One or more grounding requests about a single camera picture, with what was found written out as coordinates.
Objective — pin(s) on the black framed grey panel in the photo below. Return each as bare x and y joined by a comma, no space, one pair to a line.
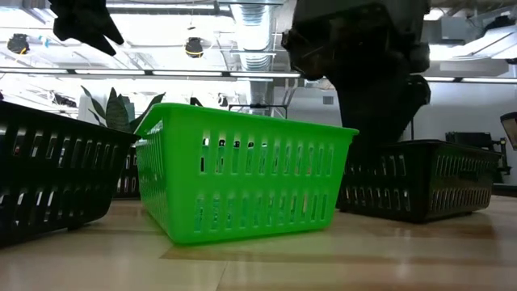
511,129

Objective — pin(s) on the long ceiling light strip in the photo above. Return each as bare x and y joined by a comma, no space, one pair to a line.
484,80
109,72

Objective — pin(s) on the silver ventilation duct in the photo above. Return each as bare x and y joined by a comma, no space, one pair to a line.
254,32

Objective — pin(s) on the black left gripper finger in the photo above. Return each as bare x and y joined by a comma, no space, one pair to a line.
97,40
101,20

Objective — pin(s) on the black background frame stand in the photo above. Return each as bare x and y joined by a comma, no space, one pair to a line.
258,106

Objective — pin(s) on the black slotted plastic basket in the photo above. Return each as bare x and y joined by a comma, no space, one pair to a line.
60,178
416,182
128,173

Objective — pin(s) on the green slotted plastic basket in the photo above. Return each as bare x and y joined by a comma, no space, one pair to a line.
262,182

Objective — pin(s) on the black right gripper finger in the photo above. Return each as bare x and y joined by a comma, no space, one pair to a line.
371,109
418,101

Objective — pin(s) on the green snake plant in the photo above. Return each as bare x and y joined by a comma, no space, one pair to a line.
117,111

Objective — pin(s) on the black aluminium rig frame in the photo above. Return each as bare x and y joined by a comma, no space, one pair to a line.
505,191

